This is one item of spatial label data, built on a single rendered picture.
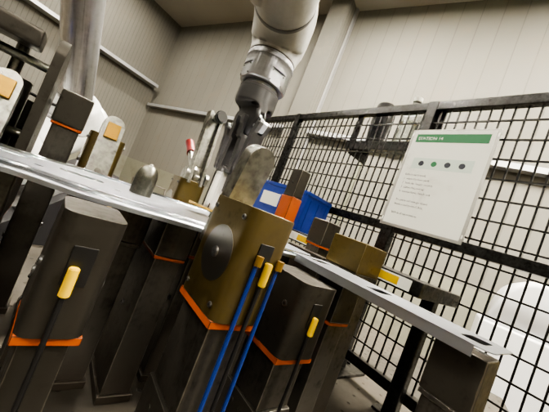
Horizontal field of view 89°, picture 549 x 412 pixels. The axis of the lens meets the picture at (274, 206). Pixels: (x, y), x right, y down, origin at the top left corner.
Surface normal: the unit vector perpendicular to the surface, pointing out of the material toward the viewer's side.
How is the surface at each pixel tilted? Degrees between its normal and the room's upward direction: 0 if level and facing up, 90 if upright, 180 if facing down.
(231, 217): 90
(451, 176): 90
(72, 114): 90
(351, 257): 90
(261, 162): 102
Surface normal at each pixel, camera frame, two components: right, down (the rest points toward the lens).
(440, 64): -0.49, -0.22
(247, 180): 0.50, 0.39
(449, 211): -0.72, -0.31
